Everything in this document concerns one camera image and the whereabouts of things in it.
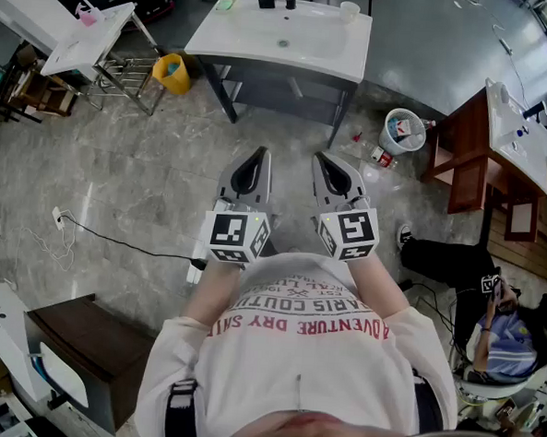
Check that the wooden platform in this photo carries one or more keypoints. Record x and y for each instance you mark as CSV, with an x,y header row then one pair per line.
x,y
530,256

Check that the grey drain pipe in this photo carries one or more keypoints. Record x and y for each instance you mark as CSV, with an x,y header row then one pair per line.
x,y
296,87

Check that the yellow waste bin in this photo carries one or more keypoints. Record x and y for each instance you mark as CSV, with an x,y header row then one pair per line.
x,y
175,84

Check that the small white sink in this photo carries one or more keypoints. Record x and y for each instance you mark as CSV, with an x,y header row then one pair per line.
x,y
85,46

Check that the reddish wooden cabinet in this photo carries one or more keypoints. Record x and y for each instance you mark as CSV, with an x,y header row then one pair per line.
x,y
465,178

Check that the white paper cup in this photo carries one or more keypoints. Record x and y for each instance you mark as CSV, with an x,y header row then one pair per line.
x,y
349,12

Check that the pink bottle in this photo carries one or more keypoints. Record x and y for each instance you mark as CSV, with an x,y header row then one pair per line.
x,y
89,17

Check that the pale green soap dish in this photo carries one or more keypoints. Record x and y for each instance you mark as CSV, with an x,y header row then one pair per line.
x,y
219,9

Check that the dark brown cabinet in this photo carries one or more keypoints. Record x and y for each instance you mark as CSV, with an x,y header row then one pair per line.
x,y
95,340

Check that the green soap bar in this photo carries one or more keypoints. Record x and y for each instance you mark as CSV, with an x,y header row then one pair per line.
x,y
225,3

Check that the person's right forearm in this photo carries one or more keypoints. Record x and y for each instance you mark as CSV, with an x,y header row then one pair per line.
x,y
377,288

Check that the wooden shelf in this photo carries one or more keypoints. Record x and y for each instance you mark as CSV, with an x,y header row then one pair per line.
x,y
36,92

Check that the plastic bottle red label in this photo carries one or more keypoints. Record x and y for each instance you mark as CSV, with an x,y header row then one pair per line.
x,y
382,157

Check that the white rectangular countertop basin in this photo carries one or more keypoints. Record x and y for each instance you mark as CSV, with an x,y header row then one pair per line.
x,y
531,155

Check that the white appliance with black controls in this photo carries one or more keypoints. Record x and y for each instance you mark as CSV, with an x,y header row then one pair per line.
x,y
3,330

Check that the small black faucet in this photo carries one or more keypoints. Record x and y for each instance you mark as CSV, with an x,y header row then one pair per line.
x,y
534,111

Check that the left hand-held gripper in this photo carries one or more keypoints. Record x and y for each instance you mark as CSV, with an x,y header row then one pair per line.
x,y
229,231

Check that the white mesh waste basket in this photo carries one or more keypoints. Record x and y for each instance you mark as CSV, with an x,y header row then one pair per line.
x,y
391,144

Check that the white chair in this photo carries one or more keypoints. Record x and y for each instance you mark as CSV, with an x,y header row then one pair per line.
x,y
503,391

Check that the person's left forearm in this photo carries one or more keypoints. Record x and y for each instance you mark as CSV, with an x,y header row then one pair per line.
x,y
213,292

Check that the metal stand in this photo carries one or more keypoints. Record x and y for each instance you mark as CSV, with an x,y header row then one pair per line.
x,y
124,84

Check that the white power strip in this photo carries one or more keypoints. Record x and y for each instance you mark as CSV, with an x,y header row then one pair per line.
x,y
58,218

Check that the black power adapter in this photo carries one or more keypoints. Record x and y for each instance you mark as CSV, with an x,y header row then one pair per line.
x,y
199,264

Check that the white washbasin vanity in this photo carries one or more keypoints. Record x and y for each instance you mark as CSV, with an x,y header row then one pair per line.
x,y
247,36

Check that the person's white printed shirt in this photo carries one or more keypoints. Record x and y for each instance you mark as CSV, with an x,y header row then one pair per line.
x,y
301,367

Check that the blue item in bin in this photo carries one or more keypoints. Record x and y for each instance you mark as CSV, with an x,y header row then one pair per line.
x,y
173,68

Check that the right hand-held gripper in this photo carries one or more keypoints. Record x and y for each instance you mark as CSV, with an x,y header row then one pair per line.
x,y
356,229

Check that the person's face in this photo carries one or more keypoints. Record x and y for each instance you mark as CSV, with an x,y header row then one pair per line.
x,y
315,435

